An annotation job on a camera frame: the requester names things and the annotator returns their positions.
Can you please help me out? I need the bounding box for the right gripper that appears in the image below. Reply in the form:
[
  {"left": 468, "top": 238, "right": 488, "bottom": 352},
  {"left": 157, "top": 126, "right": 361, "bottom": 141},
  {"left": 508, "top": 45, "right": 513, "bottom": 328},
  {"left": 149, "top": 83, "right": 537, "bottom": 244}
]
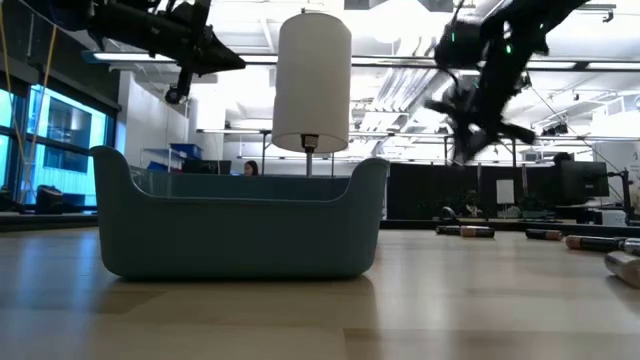
[{"left": 424, "top": 83, "right": 537, "bottom": 165}]

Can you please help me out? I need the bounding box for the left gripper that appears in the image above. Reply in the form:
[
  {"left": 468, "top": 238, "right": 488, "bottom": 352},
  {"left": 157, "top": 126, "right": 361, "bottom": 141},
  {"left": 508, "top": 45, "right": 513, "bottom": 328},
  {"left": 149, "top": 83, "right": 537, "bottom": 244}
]
[{"left": 171, "top": 0, "right": 247, "bottom": 94}]

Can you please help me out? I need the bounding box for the teal plastic bin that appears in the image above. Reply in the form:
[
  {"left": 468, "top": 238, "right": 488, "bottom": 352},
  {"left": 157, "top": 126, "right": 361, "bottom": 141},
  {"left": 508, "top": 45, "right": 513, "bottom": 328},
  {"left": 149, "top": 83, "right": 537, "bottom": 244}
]
[{"left": 90, "top": 144, "right": 391, "bottom": 281}]

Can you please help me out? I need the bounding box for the black round ceiling fixture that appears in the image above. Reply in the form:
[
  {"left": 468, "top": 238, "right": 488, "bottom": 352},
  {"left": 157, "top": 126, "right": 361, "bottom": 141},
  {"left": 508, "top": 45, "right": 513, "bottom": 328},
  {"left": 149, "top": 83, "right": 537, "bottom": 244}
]
[{"left": 163, "top": 84, "right": 185, "bottom": 106}]

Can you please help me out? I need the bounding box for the white sign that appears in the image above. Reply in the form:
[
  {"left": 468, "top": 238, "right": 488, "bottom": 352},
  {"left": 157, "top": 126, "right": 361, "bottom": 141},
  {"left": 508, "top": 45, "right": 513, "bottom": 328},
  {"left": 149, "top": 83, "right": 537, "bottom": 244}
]
[{"left": 495, "top": 179, "right": 516, "bottom": 206}]

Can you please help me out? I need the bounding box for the long ceiling light bar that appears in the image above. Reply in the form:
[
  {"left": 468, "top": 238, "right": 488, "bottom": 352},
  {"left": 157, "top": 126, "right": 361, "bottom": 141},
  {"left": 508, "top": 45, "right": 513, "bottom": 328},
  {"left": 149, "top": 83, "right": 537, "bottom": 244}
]
[{"left": 82, "top": 49, "right": 640, "bottom": 72}]

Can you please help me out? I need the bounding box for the shelf with coloured bins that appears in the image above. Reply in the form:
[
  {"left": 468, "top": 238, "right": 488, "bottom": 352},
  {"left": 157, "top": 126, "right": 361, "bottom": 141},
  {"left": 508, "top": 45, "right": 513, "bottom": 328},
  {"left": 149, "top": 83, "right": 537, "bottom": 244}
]
[{"left": 139, "top": 143, "right": 205, "bottom": 174}]

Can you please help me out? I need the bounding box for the table lamp white shade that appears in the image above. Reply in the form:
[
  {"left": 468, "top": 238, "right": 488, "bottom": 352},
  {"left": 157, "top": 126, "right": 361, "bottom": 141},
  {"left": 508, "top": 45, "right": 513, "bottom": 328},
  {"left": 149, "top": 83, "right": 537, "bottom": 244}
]
[{"left": 271, "top": 10, "right": 353, "bottom": 178}]

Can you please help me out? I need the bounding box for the black computer monitor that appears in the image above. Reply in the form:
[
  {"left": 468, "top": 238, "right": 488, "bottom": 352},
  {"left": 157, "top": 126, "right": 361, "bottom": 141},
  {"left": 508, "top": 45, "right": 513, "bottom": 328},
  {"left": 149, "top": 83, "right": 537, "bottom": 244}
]
[
  {"left": 558, "top": 159, "right": 611, "bottom": 200},
  {"left": 181, "top": 159, "right": 233, "bottom": 176}
]

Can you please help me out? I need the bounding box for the small white box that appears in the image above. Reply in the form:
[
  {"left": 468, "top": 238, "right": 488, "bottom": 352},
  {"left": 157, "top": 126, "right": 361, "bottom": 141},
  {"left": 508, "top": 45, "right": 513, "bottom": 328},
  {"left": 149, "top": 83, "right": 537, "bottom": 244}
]
[{"left": 599, "top": 209, "right": 629, "bottom": 227}]

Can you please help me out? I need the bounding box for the large blue-lit window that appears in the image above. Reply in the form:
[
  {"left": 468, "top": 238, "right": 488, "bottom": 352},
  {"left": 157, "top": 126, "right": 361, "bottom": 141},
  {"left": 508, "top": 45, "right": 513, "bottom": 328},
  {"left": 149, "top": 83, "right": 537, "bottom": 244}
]
[{"left": 0, "top": 82, "right": 119, "bottom": 211}]

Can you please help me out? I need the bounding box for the black bag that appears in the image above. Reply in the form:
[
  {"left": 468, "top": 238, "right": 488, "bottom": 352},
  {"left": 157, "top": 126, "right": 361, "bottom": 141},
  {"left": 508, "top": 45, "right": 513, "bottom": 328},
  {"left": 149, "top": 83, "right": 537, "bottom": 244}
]
[{"left": 34, "top": 183, "right": 66, "bottom": 215}]

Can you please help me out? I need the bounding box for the black partition wall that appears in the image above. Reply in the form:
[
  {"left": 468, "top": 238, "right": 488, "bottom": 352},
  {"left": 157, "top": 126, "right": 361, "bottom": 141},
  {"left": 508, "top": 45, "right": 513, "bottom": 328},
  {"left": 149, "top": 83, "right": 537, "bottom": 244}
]
[{"left": 387, "top": 162, "right": 564, "bottom": 222}]

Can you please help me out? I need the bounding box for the yellow cable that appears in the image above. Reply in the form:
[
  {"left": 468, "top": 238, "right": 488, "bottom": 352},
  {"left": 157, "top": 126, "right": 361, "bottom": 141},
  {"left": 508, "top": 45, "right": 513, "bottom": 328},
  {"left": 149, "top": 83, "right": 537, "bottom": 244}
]
[{"left": 0, "top": 0, "right": 59, "bottom": 204}]

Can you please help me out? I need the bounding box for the black aluminium frame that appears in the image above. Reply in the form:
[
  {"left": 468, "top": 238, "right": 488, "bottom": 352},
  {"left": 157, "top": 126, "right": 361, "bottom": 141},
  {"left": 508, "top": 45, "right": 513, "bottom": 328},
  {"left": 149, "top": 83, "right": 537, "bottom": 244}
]
[{"left": 0, "top": 211, "right": 640, "bottom": 239}]

